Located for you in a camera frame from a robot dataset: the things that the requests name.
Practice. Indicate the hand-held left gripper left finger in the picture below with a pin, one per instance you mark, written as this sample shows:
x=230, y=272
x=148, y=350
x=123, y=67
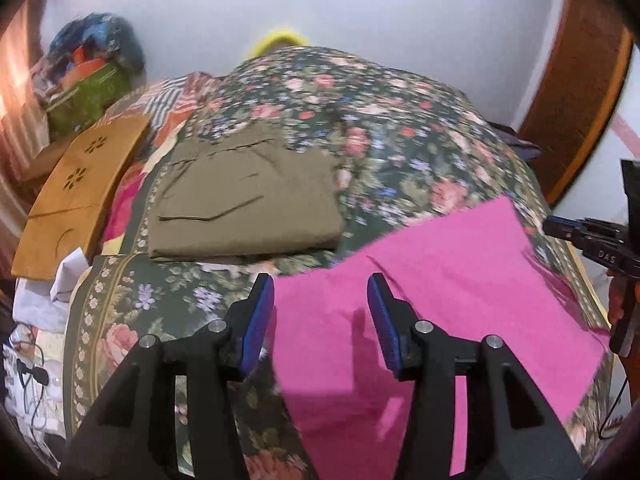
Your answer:
x=260, y=310

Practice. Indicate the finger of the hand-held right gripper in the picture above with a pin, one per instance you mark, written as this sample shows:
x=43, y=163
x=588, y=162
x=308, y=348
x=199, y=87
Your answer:
x=562, y=226

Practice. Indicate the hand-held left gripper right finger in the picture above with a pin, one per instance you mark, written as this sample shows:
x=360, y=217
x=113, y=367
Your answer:
x=382, y=310

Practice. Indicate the pink pants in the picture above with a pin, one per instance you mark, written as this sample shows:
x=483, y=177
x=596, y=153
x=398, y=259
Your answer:
x=450, y=300

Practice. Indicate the folded olive pants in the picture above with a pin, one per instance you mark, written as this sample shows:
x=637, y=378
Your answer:
x=245, y=200

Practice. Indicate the person's right hand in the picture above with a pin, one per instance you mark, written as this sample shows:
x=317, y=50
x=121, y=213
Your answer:
x=615, y=300

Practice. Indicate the wooden door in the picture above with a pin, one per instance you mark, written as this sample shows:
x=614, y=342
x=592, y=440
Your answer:
x=580, y=100

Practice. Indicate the floral bed cover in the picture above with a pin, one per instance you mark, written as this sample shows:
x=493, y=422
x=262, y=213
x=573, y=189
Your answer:
x=400, y=140

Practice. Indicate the white paper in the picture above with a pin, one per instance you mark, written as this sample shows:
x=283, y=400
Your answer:
x=65, y=280

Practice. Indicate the wooden lap table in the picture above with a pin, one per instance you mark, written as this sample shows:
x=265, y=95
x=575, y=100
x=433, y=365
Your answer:
x=80, y=195

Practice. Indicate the striped colourful blanket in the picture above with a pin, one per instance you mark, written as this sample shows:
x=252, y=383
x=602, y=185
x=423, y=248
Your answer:
x=165, y=105

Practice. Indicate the yellow round object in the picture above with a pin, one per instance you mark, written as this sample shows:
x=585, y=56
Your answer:
x=277, y=40

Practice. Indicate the green cardboard box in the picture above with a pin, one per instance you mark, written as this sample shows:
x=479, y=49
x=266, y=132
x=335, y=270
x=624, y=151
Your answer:
x=85, y=95

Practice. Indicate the blue plastic bag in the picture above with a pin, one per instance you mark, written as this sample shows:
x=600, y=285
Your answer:
x=100, y=40

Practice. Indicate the pink curtain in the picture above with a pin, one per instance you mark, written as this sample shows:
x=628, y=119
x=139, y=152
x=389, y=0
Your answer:
x=17, y=90

